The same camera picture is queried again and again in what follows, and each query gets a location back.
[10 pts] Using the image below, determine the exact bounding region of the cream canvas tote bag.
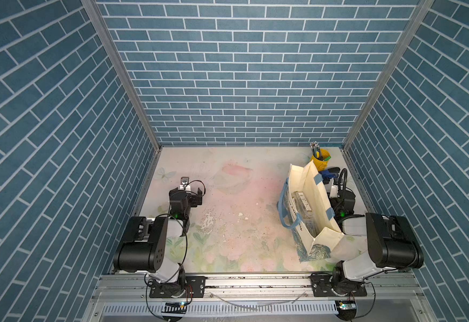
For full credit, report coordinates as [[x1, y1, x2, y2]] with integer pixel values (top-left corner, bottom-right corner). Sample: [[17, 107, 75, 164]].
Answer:
[[277, 162, 344, 262]]

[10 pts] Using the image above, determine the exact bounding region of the clear compass set case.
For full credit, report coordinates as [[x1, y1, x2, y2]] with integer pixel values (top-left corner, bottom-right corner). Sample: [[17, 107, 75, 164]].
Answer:
[[292, 191, 313, 216]]

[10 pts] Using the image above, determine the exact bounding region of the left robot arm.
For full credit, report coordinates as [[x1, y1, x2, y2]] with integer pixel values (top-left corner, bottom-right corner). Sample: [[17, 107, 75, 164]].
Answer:
[[113, 185, 206, 305]]

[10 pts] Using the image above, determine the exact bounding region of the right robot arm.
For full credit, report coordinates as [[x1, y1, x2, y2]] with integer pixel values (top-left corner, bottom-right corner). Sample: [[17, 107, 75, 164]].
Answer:
[[327, 191, 424, 297]]

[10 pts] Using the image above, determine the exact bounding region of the blue stapler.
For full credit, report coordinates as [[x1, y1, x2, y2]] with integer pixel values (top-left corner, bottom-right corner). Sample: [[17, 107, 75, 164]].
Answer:
[[319, 167, 340, 185]]

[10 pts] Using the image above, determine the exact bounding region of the yellow pen holder cup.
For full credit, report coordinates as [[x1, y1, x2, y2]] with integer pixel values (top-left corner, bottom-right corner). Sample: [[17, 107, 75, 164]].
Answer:
[[311, 149, 331, 173]]

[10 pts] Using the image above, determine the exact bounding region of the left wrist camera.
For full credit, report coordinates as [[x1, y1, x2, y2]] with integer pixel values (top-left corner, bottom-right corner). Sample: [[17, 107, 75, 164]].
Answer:
[[179, 177, 191, 191]]

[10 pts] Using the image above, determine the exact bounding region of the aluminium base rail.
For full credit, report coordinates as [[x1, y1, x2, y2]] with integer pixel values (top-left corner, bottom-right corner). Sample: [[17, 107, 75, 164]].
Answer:
[[83, 272, 435, 321]]

